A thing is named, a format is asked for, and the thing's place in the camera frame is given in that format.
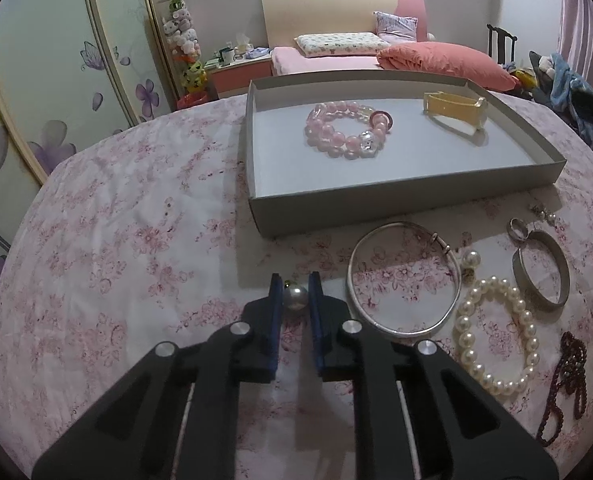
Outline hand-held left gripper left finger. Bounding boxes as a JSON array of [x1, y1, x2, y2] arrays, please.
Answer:
[[31, 273, 284, 480]]

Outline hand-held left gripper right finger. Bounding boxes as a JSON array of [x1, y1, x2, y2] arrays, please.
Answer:
[[309, 272, 560, 480]]

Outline grey pearl earring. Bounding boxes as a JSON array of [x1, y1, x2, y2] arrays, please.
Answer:
[[282, 280, 308, 312]]

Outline thin silver bangle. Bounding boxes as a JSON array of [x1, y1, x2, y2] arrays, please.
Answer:
[[347, 221, 463, 337]]

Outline small silver earring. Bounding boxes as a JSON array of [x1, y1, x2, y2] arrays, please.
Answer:
[[529, 205, 557, 226]]

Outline grey cardboard box tray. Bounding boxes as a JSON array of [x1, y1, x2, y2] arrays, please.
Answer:
[[239, 69, 568, 239]]

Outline yellow wide bangle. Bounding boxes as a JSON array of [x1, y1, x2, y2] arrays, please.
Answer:
[[423, 91, 488, 137]]

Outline white pearl bracelet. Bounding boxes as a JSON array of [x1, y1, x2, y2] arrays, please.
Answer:
[[453, 277, 541, 397]]

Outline white pearl earrings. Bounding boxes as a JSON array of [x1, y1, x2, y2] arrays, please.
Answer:
[[459, 250, 482, 281]]

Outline pink bead bracelet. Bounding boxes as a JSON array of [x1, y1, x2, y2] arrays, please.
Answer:
[[305, 101, 393, 160]]

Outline wide silver bangle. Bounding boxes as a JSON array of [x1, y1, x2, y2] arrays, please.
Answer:
[[513, 231, 571, 311]]

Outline dark red bead necklace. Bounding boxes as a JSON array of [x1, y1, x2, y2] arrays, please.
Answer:
[[535, 331, 588, 447]]

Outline blue clothes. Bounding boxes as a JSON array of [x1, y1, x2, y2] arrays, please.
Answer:
[[549, 52, 593, 136]]

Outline dark wooden chair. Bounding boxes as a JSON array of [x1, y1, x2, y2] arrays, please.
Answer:
[[487, 24, 520, 67]]

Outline coral folded quilt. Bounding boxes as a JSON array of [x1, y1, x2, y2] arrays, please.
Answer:
[[377, 42, 520, 93]]

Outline purple patterned pillow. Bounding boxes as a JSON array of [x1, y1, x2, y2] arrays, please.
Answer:
[[374, 11, 420, 43]]

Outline red basket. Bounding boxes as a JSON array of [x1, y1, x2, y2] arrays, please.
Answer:
[[176, 92, 210, 111]]

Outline pink and cream nightstand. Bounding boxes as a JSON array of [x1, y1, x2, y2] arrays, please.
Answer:
[[206, 55, 273, 100]]

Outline pink bed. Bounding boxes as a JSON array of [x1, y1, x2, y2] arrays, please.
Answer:
[[270, 45, 392, 77]]

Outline white patterned pillow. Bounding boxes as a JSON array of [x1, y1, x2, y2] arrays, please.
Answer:
[[295, 32, 390, 58]]

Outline plush toy display tube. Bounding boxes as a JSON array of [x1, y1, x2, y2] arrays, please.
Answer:
[[159, 0, 210, 96]]

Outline cream and pink headboard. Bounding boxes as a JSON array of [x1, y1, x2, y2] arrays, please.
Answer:
[[260, 0, 427, 51]]

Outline flower print wardrobe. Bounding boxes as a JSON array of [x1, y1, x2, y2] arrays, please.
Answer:
[[0, 0, 177, 311]]

